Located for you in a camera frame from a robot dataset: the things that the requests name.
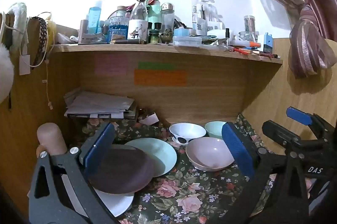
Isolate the yellow headband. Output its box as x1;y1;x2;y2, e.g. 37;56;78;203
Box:
46;17;57;43

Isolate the white fluffy headband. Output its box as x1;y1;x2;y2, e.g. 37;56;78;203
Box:
7;2;28;51

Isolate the mint green pump bottle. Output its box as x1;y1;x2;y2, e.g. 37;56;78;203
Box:
147;0;162;27

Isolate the wooden shelf board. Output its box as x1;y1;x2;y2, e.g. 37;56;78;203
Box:
51;43;283;64

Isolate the green sticky note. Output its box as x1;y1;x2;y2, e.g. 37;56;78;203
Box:
138;62;175;70

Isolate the glass jar with blue liquid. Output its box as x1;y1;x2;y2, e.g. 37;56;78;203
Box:
108;7;129;43

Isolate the stack of dark books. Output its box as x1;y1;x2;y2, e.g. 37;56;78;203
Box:
124;101;139;120

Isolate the small white box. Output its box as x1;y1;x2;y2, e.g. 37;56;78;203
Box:
139;113;158;125

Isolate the mint green bowl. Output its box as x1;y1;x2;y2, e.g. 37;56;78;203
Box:
205;121;227;139

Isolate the stack of white papers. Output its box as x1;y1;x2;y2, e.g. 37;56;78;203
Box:
64;87;136;119

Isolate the beige cord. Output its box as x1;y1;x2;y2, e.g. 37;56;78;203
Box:
42;12;55;110

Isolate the mint green plate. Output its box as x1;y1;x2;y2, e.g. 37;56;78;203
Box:
124;138;178;177

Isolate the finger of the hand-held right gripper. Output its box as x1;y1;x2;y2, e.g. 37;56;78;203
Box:
286;107;331;141
262;120;302;149

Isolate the blue and white box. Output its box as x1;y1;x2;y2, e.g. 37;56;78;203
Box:
263;32;274;54

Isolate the white plate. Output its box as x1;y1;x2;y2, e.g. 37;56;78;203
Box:
62;174;135;218

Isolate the red pen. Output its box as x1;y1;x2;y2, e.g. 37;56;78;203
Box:
229;47;254;54

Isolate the pink sticky note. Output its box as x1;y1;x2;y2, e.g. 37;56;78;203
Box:
95;54;128;75

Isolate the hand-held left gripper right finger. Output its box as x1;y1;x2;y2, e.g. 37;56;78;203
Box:
221;121;310;224

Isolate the pink bowl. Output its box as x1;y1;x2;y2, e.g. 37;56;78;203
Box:
186;137;235;172

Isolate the tall blue liquid bottle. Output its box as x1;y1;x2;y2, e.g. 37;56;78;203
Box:
87;1;103;35

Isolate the group of white tubes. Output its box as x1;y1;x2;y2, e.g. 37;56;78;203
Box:
191;0;225;36

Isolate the tall glass jar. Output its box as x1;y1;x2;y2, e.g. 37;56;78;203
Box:
243;15;256;33

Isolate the small dark green jar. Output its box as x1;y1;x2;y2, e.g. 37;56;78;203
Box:
149;29;160;44

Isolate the patterned dark headband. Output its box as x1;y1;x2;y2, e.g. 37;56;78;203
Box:
29;16;48;69

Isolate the white bowl with black dots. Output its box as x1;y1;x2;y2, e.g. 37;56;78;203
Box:
169;122;207;146

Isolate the brown plate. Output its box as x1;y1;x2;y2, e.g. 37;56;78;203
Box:
87;144;155;195

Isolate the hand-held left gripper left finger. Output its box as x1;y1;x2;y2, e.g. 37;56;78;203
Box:
28;122;118;224

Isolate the low glass jar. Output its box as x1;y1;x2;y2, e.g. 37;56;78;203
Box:
239;31;256;43

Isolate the white paper tag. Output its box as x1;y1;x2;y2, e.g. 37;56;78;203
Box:
19;55;31;75

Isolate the floral tablecloth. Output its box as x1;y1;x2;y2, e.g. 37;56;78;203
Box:
70;113;279;224

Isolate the clear glass bottle with label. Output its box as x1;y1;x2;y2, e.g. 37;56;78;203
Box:
127;0;148;44

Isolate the white fluffy ball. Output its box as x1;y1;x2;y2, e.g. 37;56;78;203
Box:
0;43;15;105

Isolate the orange sticky note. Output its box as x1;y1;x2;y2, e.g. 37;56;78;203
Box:
134;69;187;86

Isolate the clear plastic box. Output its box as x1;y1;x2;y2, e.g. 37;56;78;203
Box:
172;36;203;47

